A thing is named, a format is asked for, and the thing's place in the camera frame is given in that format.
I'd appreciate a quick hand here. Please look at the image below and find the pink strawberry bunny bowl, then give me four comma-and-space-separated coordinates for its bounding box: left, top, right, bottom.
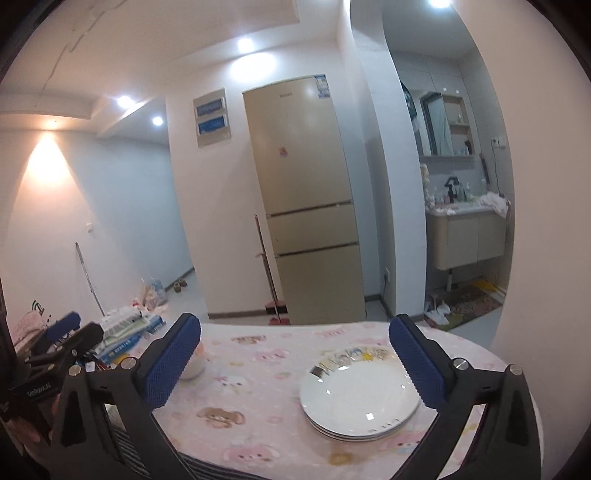
179, 342, 207, 381

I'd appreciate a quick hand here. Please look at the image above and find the white cartoon animal plate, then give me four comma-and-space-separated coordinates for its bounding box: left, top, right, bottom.
300, 345, 420, 431

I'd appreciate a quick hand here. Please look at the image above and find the stack of white plates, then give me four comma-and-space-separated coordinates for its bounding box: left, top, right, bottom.
304, 404, 420, 443

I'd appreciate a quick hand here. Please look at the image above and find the person's left hand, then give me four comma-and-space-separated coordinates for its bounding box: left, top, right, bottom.
6, 394, 61, 463

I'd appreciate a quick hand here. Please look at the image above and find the leaning metal mop pole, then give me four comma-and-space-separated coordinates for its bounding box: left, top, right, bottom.
74, 242, 105, 316

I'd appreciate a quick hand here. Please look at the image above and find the grey white striped book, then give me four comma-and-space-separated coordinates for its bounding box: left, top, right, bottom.
99, 306, 143, 335

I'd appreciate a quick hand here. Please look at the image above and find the blue textbook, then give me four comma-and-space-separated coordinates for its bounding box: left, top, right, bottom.
95, 315, 166, 366

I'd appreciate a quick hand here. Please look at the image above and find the patterned bathroom floor mat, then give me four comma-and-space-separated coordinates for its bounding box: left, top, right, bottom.
443, 285, 502, 331

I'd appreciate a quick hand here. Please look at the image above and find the red broom with dustpan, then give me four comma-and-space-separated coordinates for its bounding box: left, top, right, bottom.
254, 215, 291, 326

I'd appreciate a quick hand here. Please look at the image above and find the pink cartoon tablecloth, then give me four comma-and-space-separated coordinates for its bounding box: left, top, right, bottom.
151, 321, 546, 480

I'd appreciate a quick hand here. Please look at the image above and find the beige bathroom vanity cabinet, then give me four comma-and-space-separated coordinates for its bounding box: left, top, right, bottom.
426, 204, 507, 271

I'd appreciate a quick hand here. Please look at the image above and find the pink towel on vanity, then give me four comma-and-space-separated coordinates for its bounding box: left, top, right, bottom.
478, 192, 510, 218

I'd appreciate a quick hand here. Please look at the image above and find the beige three-door refrigerator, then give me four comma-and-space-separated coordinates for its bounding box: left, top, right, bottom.
243, 75, 365, 324

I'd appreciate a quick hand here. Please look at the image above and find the bathroom mirror cabinet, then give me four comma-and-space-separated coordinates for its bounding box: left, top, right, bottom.
412, 90, 475, 158

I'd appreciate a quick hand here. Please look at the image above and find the wall electrical panel box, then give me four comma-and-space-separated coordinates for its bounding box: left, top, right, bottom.
192, 89, 231, 148

